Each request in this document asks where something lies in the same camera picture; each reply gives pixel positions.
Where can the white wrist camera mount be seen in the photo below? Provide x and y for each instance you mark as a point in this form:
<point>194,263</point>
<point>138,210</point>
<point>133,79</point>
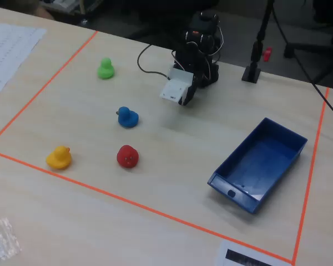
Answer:
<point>173,88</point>

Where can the green rubber duck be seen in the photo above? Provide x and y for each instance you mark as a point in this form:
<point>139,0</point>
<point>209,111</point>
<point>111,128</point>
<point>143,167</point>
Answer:
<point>105,70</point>

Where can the printed white paper sheet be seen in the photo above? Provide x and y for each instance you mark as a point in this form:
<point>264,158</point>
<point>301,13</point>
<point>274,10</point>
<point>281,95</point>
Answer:
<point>8,52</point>

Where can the white label with black print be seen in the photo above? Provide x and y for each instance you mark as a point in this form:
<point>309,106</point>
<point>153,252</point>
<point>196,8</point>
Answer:
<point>238,257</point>

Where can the black office chair base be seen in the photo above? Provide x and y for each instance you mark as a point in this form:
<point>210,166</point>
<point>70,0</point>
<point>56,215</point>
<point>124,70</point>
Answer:
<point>290,51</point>

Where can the blue plastic box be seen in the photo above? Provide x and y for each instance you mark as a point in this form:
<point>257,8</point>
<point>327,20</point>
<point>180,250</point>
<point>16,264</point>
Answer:
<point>261,163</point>

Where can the clear plastic bag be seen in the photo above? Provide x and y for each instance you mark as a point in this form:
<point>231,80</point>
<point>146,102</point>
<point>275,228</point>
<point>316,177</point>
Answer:
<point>1,243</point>

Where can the yellow rubber duck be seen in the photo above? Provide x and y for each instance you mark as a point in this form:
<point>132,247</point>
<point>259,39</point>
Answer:
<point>58,159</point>

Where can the orange tape line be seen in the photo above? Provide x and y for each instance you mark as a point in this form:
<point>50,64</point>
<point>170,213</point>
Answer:
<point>310,171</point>
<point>127,201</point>
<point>44,86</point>

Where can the small red object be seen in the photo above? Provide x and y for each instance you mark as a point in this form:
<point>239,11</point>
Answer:
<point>267,54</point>

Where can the red rubber duck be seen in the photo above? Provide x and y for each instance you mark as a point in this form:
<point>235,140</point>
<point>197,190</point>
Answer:
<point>127,158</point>

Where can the black camera stand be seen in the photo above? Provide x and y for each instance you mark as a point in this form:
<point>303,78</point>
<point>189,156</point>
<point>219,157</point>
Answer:
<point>251,74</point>

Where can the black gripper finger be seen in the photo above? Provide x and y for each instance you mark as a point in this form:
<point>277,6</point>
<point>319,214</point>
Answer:
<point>190,92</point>

